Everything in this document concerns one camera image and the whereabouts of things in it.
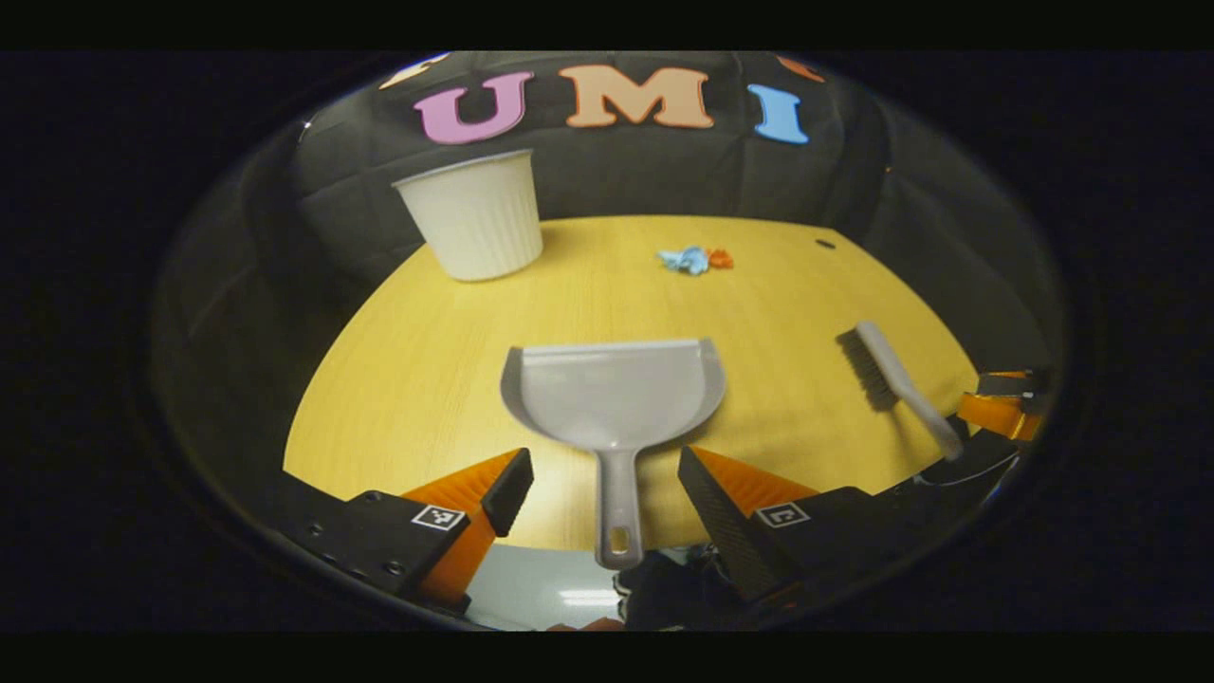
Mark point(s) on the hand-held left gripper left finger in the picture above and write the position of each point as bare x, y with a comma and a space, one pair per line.
510, 489

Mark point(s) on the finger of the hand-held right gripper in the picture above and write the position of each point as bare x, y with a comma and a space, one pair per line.
996, 415
967, 460

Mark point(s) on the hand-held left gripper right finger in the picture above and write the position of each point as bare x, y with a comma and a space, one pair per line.
721, 522

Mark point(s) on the small grey broom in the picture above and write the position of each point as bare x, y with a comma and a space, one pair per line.
896, 375

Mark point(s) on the grey plastic dustpan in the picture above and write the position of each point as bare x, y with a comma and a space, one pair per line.
612, 398

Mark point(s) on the white ribbed garbage bin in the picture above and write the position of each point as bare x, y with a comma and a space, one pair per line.
479, 228

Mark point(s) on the blue paper ball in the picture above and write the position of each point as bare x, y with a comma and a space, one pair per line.
685, 261

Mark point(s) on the orange paper ball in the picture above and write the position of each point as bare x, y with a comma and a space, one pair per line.
721, 258

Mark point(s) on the person's dark clothing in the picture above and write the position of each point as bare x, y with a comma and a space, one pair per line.
673, 588

